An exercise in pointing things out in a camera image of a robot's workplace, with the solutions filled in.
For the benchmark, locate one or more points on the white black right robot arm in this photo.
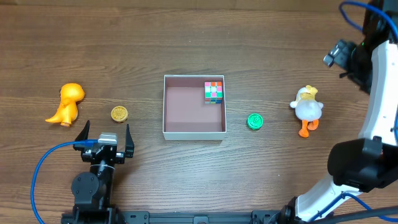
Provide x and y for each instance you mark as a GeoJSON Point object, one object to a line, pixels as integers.
{"type": "Point", "coordinates": [370, 161]}

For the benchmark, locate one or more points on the white plush duck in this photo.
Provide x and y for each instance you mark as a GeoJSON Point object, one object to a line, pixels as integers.
{"type": "Point", "coordinates": [307, 109]}

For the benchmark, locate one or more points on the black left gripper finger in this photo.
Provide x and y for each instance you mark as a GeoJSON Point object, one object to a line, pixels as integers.
{"type": "Point", "coordinates": [83, 135]}
{"type": "Point", "coordinates": [129, 143]}

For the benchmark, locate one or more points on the white box pink interior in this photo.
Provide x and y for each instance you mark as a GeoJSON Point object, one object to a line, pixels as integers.
{"type": "Point", "coordinates": [187, 116]}

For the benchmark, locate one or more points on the multicoloured puzzle cube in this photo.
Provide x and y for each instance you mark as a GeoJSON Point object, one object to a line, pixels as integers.
{"type": "Point", "coordinates": [213, 92]}

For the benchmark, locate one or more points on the green round disc toy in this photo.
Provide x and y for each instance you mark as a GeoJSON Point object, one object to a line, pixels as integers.
{"type": "Point", "coordinates": [255, 121]}

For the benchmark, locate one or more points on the yellow round disc toy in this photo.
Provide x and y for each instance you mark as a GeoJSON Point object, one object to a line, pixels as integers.
{"type": "Point", "coordinates": [119, 114]}

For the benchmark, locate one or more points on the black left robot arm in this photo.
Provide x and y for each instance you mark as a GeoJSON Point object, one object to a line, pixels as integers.
{"type": "Point", "coordinates": [92, 190]}

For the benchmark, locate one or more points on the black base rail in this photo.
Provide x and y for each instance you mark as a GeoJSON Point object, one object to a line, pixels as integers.
{"type": "Point", "coordinates": [256, 216]}

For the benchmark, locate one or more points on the orange toy dinosaur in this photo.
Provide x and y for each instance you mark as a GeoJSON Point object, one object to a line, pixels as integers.
{"type": "Point", "coordinates": [67, 112]}

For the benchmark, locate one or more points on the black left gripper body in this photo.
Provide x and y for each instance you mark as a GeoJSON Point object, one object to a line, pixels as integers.
{"type": "Point", "coordinates": [104, 154]}

